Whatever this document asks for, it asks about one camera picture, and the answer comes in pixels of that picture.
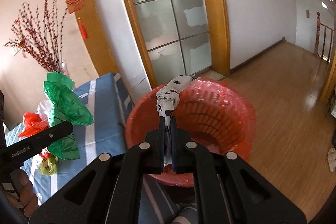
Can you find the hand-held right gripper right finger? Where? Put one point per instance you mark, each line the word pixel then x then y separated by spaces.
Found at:
pixel 173 142

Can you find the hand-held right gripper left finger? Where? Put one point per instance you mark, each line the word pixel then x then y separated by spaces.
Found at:
pixel 153 150

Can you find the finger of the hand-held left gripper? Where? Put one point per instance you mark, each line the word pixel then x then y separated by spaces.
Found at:
pixel 55 133

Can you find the bright green plastic bag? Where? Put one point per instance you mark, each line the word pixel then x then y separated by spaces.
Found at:
pixel 65 103

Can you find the olive green plastic bag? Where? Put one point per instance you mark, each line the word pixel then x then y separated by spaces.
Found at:
pixel 48 166

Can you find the red plastic basket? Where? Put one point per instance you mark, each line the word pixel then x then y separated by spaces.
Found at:
pixel 210 113

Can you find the white black-spotted plastic bag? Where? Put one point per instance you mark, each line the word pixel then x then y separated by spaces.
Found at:
pixel 168 94

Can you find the person's left hand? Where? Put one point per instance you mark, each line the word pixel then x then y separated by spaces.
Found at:
pixel 26 190

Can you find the red plastic bag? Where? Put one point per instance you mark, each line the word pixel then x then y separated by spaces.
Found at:
pixel 31 124

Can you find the clear plastic bag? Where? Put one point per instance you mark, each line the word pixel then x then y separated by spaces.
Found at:
pixel 43 109

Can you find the blue white striped tablecloth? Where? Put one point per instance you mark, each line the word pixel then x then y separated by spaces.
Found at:
pixel 99 113

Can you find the dark striped cloth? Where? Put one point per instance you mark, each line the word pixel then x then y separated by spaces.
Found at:
pixel 157 200

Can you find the clear glass vase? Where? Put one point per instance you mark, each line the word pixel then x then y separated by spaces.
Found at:
pixel 64 67

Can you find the glass vase with red branches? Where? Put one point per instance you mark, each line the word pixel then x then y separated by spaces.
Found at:
pixel 39 37

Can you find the red tassel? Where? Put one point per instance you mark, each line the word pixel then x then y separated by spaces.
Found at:
pixel 83 29

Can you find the frosted glass sliding door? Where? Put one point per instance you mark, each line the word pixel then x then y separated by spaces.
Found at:
pixel 170 16

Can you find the red paper ornament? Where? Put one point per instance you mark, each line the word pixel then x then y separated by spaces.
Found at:
pixel 74 2

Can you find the white crumpled paper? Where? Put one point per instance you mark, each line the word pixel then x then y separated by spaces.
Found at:
pixel 332 159

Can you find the dark furniture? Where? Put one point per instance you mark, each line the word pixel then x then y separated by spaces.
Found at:
pixel 331 103

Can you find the wooden stair railing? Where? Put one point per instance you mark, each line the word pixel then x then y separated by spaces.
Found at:
pixel 318 35

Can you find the wooden arch frame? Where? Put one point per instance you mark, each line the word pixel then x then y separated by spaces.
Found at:
pixel 89 29

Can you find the wooden glass door frame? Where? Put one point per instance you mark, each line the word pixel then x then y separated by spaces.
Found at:
pixel 218 16

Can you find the small brown wall box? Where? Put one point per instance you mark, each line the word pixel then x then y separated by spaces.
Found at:
pixel 308 14

